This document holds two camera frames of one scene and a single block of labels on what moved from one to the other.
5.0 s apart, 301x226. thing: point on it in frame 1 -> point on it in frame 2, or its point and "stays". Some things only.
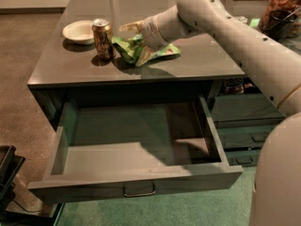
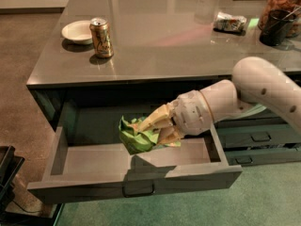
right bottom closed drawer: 244,157 stays
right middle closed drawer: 245,136 stays
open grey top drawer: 122,145 stays
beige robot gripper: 150,32 -> 190,113
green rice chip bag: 136,50 -> 136,141
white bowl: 80,32 stays
